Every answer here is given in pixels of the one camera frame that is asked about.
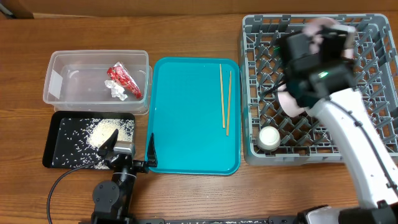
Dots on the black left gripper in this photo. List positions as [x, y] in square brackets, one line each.
[143, 166]

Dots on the pink round plate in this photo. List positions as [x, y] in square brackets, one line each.
[312, 30]

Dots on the white rice grains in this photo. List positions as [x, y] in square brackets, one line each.
[78, 139]

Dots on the clear plastic wrap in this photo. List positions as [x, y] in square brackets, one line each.
[117, 91]

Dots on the pink shallow bowl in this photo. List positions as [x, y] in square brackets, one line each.
[288, 103]

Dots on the red snack wrapper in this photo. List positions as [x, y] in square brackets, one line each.
[121, 76]

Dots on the wooden chopstick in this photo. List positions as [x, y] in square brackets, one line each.
[229, 103]
[222, 95]

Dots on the white ceramic cup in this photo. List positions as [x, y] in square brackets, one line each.
[268, 139]

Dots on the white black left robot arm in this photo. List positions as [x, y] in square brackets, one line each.
[112, 198]

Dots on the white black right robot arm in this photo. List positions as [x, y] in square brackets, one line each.
[318, 68]

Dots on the clear plastic waste bin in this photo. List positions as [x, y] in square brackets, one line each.
[75, 81]

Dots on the grey plastic dishwasher rack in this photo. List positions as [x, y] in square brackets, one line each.
[303, 140]

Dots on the black plastic tray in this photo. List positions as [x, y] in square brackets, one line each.
[55, 123]

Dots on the teal plastic tray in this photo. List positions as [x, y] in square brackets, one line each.
[185, 116]

